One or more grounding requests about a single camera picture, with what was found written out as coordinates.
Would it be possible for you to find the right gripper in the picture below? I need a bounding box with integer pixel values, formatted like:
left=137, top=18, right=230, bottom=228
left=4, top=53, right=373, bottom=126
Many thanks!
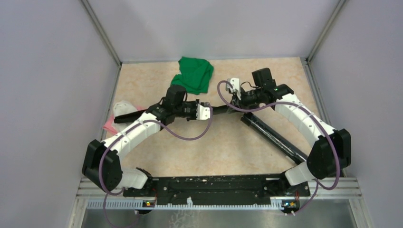
left=226, top=87, right=263, bottom=114

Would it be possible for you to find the black racket bag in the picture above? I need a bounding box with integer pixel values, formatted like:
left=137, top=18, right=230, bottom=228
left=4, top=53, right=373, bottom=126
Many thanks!
left=114, top=105, right=237, bottom=125

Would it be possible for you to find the black shuttlecock tube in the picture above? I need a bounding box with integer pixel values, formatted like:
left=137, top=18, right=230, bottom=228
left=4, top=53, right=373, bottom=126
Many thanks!
left=240, top=113, right=308, bottom=164

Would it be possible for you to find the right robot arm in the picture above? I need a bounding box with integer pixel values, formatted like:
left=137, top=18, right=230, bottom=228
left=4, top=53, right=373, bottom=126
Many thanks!
left=226, top=68, right=351, bottom=196

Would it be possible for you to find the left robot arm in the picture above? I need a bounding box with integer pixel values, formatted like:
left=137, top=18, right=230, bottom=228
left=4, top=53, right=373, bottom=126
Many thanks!
left=82, top=85, right=211, bottom=196

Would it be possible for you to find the green cloth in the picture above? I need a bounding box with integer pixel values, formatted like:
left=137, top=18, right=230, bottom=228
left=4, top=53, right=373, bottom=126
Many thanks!
left=171, top=57, right=214, bottom=95

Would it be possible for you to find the white towel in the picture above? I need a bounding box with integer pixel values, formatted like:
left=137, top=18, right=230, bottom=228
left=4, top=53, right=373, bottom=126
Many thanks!
left=111, top=101, right=138, bottom=132

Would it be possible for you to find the pink cloth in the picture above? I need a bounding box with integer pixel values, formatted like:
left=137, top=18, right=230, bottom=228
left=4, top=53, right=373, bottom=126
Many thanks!
left=103, top=114, right=118, bottom=134

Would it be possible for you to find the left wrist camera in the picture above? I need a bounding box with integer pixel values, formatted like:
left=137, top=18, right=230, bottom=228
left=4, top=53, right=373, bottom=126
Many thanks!
left=196, top=103, right=211, bottom=120

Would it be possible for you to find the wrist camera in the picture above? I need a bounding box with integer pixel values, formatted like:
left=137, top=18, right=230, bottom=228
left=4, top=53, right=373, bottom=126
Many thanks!
left=196, top=103, right=211, bottom=120
left=226, top=77, right=241, bottom=100

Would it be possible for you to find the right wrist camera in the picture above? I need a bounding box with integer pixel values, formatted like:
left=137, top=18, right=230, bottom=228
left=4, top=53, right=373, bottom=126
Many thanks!
left=226, top=77, right=241, bottom=100

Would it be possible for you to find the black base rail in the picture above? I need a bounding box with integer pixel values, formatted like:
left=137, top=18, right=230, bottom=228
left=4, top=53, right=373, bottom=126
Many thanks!
left=123, top=174, right=310, bottom=206

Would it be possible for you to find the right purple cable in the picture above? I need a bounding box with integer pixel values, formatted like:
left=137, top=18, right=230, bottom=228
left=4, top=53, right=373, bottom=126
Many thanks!
left=217, top=81, right=341, bottom=216

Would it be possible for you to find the purple cable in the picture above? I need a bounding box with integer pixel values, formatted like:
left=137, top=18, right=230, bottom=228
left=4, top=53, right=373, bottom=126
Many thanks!
left=217, top=81, right=341, bottom=216
left=98, top=105, right=213, bottom=228

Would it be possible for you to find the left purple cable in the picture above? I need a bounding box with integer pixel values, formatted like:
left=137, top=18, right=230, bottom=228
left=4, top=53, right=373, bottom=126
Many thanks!
left=98, top=105, right=213, bottom=228

